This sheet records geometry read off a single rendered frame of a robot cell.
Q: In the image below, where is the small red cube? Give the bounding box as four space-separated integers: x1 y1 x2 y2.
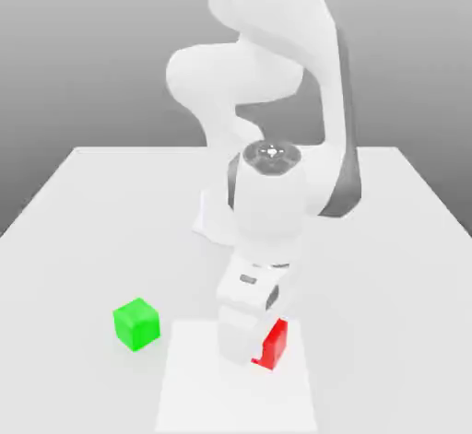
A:
251 318 289 371

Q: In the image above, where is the small green cube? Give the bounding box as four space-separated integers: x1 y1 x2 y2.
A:
112 297 162 353

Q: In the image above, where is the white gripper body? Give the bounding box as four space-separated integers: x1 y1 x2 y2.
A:
217 304 278 366

